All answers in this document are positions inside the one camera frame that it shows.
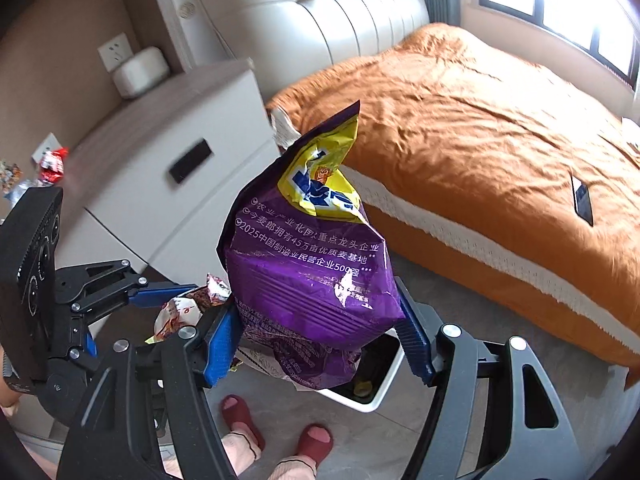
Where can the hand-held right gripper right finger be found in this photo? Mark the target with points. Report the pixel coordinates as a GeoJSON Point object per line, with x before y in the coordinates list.
{"type": "Point", "coordinates": [416, 345]}

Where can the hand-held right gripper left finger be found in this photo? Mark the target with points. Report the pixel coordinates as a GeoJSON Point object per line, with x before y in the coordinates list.
{"type": "Point", "coordinates": [220, 347]}

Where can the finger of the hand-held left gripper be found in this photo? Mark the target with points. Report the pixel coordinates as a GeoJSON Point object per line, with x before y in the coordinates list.
{"type": "Point", "coordinates": [70, 360]}
{"type": "Point", "coordinates": [115, 285]}

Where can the white trash bin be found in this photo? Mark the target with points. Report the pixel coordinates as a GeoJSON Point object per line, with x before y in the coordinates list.
{"type": "Point", "coordinates": [382, 375]}

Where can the red and white snack wrapper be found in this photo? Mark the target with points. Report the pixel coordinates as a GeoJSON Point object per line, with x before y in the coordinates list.
{"type": "Point", "coordinates": [187, 310]}

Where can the purple snack bag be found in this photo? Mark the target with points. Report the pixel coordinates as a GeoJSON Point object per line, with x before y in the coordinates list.
{"type": "Point", "coordinates": [310, 270]}

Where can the person's left hand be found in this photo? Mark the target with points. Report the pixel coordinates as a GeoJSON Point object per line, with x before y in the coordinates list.
{"type": "Point", "coordinates": [7, 392]}

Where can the small clear plastic box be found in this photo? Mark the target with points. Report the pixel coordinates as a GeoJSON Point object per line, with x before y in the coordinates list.
{"type": "Point", "coordinates": [17, 191]}

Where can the red crumpled wrapper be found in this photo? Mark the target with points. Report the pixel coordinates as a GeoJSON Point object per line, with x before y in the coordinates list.
{"type": "Point", "coordinates": [52, 166]}

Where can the white fringed bed sheet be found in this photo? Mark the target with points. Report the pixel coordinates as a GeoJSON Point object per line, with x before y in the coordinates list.
{"type": "Point", "coordinates": [500, 255]}

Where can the white bedside cabinet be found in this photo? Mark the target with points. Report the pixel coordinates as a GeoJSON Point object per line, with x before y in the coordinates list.
{"type": "Point", "coordinates": [165, 160]}

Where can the person's right leg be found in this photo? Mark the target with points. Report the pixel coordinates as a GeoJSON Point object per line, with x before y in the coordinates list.
{"type": "Point", "coordinates": [295, 470]}

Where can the white tissue box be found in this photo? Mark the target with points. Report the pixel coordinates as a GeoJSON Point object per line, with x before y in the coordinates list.
{"type": "Point", "coordinates": [141, 72]}

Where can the black phone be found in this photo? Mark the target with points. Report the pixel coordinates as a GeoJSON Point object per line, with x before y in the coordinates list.
{"type": "Point", "coordinates": [582, 200]}

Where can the bed with orange cover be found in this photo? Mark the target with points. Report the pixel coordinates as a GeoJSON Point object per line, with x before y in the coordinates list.
{"type": "Point", "coordinates": [475, 125]}

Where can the cream tufted headboard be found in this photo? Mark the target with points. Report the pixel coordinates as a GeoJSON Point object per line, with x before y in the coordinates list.
{"type": "Point", "coordinates": [325, 10]}

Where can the dark-framed window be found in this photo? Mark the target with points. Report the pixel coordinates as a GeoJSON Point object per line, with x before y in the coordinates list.
{"type": "Point", "coordinates": [565, 5]}

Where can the colourful wall sticker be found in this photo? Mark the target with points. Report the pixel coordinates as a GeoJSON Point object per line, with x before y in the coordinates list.
{"type": "Point", "coordinates": [10, 172]}

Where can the white wall socket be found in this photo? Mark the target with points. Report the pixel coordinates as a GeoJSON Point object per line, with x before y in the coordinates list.
{"type": "Point", "coordinates": [47, 146]}
{"type": "Point", "coordinates": [115, 53]}

